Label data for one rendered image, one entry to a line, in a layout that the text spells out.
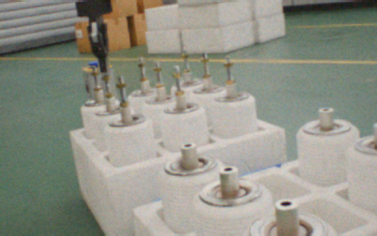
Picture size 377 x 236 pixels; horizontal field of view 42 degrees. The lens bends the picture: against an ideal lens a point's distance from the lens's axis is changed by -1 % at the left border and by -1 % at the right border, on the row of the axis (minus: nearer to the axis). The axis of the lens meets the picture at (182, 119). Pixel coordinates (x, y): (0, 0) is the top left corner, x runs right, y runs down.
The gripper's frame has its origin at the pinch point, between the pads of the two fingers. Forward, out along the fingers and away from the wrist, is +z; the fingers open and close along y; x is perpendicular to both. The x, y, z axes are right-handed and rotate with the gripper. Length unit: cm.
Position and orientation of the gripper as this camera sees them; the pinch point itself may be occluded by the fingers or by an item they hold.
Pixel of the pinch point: (103, 66)
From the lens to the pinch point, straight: 108.3
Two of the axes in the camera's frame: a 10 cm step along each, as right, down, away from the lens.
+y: 0.3, 2.6, -9.7
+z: 1.2, 9.6, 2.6
